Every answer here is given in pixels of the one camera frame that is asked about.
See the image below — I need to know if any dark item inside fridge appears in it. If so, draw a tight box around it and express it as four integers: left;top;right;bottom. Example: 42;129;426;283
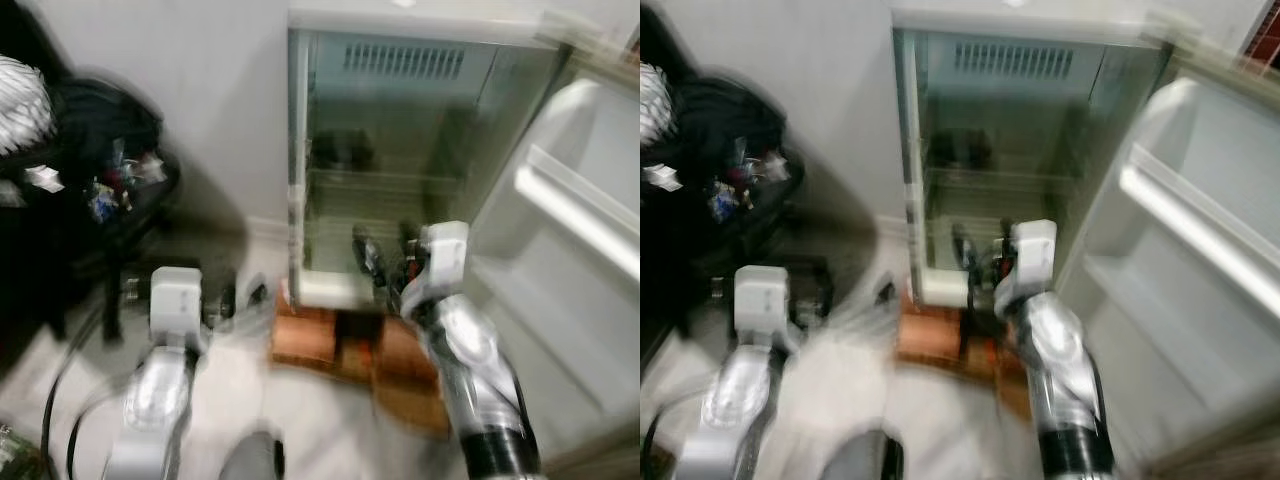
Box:
308;129;378;173
923;129;993;173

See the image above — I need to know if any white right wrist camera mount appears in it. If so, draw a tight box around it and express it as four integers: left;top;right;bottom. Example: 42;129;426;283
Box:
1008;219;1059;289
418;221;472;293

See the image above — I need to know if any wooden pallet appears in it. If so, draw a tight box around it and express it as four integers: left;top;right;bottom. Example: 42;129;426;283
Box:
268;294;453;438
893;298;1043;403

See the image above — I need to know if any mirrored fridge door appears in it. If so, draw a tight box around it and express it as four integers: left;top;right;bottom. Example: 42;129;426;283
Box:
468;50;641;446
1055;48;1280;473

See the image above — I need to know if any grey mini fridge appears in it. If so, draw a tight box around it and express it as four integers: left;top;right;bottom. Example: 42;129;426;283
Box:
284;5;641;313
889;5;1280;313

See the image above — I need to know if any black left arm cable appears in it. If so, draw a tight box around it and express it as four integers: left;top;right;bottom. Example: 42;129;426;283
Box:
640;400;701;480
38;345;126;480

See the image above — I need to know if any blue packet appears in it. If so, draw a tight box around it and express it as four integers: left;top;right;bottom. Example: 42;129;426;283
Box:
706;184;743;225
87;184;128;225

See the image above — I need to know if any grey robot foot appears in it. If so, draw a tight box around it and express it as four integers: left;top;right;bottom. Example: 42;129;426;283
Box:
218;430;288;480
823;429;907;480

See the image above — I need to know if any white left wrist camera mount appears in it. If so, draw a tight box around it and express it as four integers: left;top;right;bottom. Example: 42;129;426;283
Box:
733;264;793;351
147;266;204;347

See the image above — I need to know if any white striped bag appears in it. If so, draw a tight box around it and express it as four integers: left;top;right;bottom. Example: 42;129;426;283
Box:
0;54;54;158
640;61;670;148

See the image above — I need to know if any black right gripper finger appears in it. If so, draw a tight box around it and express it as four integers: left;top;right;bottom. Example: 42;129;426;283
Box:
352;224;383;278
949;224;978;273

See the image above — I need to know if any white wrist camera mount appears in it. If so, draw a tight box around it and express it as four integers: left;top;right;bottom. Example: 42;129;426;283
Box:
418;221;472;293
1008;219;1059;289
147;266;204;347
733;264;793;351

